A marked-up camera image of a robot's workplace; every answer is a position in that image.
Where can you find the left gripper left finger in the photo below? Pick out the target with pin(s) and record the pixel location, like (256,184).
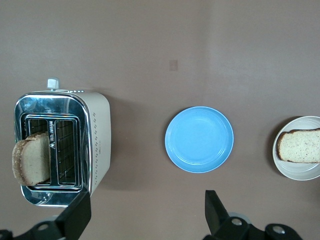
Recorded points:
(72,220)

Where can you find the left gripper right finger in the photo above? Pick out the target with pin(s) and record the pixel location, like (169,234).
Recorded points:
(217,220)

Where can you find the brown bread slice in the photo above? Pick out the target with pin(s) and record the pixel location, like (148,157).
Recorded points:
(300,147)
(31,160)

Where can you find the blue plate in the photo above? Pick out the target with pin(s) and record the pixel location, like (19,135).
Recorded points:
(198,140)

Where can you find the beige plate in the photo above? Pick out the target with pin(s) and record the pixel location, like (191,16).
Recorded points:
(297,172)

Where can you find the beige chrome toaster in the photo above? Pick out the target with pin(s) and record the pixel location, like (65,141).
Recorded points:
(100,140)

